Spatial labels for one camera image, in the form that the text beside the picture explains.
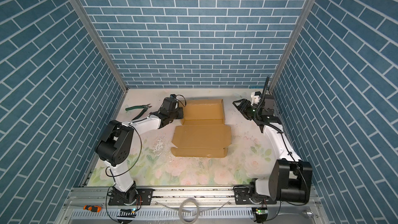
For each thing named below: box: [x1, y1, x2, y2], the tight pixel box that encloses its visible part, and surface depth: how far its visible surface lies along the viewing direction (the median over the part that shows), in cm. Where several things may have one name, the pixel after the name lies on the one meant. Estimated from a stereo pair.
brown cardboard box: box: [170, 99, 232, 159], surface depth 93 cm
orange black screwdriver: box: [82, 204, 103, 213], surface depth 71 cm
